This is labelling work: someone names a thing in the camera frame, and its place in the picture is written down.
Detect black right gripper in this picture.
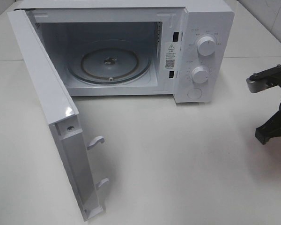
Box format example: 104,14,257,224
255,84,281,145

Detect white microwave knob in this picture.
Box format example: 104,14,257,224
196,35,216,56
191,66,209,84

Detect white microwave oven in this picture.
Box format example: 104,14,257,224
17,0,234,103

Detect white microwave door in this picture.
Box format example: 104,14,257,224
8,9,109,220

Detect glass microwave turntable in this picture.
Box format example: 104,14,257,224
68,48,151,85

